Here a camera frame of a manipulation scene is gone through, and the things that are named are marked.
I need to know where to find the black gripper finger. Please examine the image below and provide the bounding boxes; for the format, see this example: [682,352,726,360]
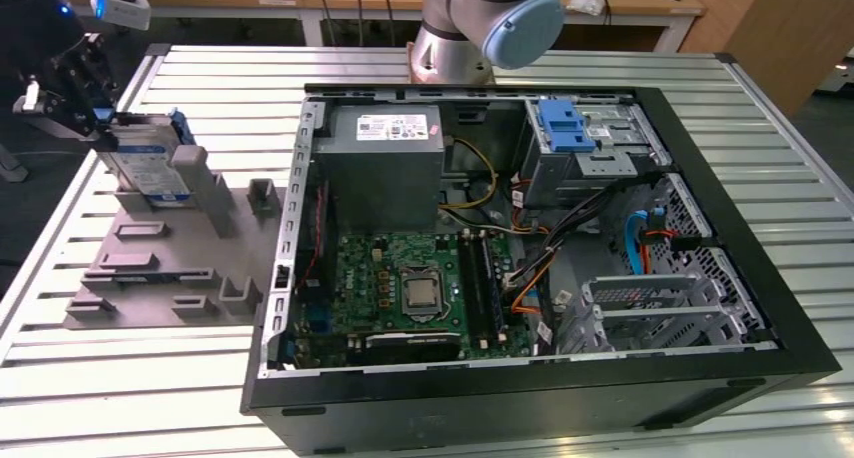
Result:
[63,31,123,132]
[37,87,96,143]

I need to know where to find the hard disk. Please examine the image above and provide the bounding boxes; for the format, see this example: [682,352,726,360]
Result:
[92,106,199,212]

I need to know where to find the metal disk bay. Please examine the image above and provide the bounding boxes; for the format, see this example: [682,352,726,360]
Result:
[553,272,762,354]

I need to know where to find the grey chair foot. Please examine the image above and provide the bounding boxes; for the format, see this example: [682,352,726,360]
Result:
[0,142,32,184]

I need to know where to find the grey parts rack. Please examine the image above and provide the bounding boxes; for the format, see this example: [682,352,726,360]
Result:
[63,145,288,332]

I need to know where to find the grey power supply unit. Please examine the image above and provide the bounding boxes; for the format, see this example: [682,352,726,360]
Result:
[312,102,447,234]

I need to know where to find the green motherboard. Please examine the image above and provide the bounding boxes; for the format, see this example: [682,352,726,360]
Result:
[292,230,555,367]

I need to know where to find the silver CPU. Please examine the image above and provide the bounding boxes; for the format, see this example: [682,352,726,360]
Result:
[399,276,443,310]

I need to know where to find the black graphics card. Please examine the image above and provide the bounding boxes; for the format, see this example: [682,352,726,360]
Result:
[346,330,463,364]

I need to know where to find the blue drive latch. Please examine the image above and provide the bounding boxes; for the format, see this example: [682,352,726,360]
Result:
[538,99,595,154]

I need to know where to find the black RAM slot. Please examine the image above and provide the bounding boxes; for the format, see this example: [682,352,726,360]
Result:
[459,230,487,349]

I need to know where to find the black RAM stick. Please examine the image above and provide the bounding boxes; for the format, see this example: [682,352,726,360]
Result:
[478,235,507,347]

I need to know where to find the metal optical drive cage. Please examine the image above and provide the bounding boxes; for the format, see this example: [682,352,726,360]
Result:
[519,97,673,209]

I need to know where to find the black open PC case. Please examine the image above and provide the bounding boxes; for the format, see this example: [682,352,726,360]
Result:
[239,82,843,455]

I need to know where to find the wooden cabinet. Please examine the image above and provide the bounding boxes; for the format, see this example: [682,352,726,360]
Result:
[679,0,854,115]

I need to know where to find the white device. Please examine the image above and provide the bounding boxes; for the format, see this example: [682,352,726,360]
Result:
[817,52,854,99]

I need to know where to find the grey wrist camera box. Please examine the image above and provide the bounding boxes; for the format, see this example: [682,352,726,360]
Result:
[88,0,154,32]

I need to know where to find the yellow wire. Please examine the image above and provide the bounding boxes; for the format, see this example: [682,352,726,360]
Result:
[438,136,502,212]

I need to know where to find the black cable bundle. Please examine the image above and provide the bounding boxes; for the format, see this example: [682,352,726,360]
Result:
[506,182,643,289]

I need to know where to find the orange wires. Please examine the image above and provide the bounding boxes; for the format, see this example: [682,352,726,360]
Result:
[510,272,546,315]

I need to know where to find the blue data wire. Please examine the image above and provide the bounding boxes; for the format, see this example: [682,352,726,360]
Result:
[623,207,669,279]

